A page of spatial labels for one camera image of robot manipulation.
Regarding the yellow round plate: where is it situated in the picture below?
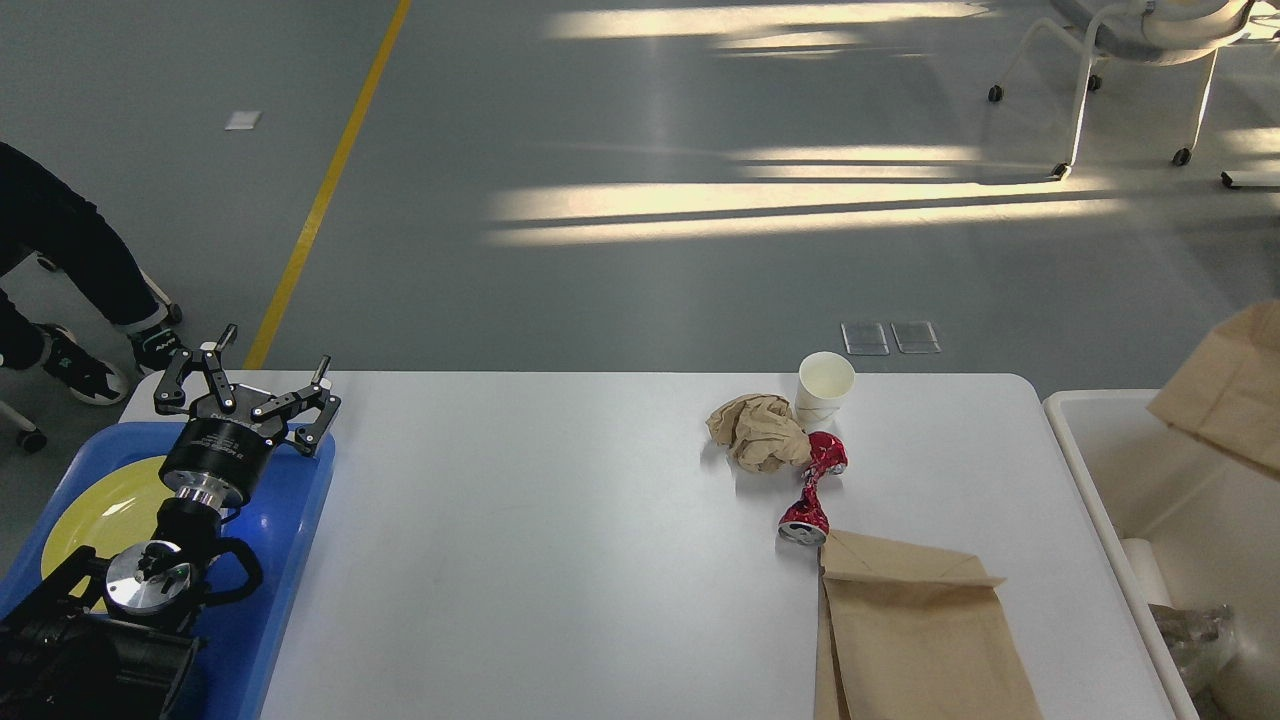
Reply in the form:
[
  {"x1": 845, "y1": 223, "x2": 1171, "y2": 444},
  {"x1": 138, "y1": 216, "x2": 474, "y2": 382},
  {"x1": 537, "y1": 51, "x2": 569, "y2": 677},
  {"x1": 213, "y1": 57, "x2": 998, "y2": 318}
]
[{"x1": 40, "y1": 455, "x2": 172, "y2": 578}]

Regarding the blue plastic tray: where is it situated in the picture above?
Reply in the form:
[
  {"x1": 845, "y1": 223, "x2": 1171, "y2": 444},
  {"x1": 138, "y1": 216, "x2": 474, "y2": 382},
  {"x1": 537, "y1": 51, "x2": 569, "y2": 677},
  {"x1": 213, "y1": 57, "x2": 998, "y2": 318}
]
[{"x1": 3, "y1": 421, "x2": 337, "y2": 719}]

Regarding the white floor bar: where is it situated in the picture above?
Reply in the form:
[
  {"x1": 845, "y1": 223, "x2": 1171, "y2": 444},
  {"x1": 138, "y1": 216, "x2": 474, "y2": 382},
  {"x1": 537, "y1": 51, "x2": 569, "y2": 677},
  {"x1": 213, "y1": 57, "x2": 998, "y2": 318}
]
[{"x1": 1220, "y1": 170, "x2": 1280, "y2": 191}]

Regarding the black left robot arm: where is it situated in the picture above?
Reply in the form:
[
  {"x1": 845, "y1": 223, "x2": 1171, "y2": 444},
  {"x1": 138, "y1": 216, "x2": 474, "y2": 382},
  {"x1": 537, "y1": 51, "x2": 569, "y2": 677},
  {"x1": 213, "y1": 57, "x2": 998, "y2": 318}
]
[{"x1": 3, "y1": 325, "x2": 340, "y2": 719}]

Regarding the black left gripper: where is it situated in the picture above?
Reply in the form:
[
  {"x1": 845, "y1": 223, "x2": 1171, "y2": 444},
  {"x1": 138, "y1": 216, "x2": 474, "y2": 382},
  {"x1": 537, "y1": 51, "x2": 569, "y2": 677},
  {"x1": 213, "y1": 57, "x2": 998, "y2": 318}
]
[{"x1": 154, "y1": 323, "x2": 342, "y2": 509}]

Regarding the brown paper bag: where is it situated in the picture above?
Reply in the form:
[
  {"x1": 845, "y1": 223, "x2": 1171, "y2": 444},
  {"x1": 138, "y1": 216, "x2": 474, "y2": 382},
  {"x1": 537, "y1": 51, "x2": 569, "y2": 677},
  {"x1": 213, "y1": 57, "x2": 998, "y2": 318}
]
[
  {"x1": 1147, "y1": 299, "x2": 1279, "y2": 480},
  {"x1": 813, "y1": 530, "x2": 1042, "y2": 719}
]

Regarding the white plastic bin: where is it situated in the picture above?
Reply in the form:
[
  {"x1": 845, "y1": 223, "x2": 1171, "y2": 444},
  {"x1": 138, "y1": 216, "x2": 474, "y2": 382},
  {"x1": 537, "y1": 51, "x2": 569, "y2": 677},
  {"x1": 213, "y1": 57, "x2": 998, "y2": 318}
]
[{"x1": 1044, "y1": 389, "x2": 1279, "y2": 719}]

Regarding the white chair on casters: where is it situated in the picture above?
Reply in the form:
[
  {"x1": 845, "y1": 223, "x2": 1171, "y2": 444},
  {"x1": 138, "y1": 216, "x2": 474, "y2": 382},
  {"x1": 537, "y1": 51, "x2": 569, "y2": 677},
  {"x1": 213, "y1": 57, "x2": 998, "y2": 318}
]
[{"x1": 987, "y1": 1, "x2": 1256, "y2": 181}]

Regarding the person in dark trousers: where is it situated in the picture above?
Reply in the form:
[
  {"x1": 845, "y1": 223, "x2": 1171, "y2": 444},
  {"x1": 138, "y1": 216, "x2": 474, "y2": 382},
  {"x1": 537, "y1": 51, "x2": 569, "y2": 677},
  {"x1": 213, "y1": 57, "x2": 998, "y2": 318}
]
[{"x1": 1, "y1": 143, "x2": 183, "y2": 406}]

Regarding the crumpled brown paper ball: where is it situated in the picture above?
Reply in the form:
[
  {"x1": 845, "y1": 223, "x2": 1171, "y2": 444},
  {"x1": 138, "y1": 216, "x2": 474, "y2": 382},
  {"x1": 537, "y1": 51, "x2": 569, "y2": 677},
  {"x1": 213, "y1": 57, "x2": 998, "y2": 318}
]
[{"x1": 705, "y1": 395, "x2": 812, "y2": 474}]

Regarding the white frame with casters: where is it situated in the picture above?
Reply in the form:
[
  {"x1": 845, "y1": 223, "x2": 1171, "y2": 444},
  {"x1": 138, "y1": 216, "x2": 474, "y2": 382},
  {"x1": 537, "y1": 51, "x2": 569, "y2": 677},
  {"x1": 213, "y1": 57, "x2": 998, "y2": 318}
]
[{"x1": 1, "y1": 246, "x2": 184, "y2": 454}]

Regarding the white paper cup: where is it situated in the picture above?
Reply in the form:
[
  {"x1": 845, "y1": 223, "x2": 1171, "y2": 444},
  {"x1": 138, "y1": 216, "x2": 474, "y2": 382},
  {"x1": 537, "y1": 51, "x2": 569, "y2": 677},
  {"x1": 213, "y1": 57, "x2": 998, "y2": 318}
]
[
  {"x1": 794, "y1": 351, "x2": 858, "y2": 433},
  {"x1": 1121, "y1": 538, "x2": 1175, "y2": 609}
]

